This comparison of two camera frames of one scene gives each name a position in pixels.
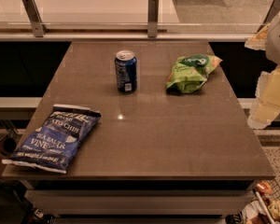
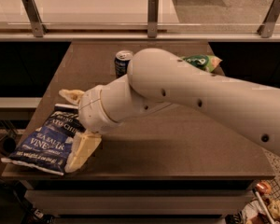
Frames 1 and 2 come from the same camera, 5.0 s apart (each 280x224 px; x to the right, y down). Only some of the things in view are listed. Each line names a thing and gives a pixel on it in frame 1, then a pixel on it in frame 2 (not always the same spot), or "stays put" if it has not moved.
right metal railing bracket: [274, 7] stays put
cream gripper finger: [259, 40] -> [73, 95]
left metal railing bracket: [35, 17] stays put
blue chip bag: [52, 144] stays put
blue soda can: [125, 64] stays put
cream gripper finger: [272, 96] -> [82, 146]
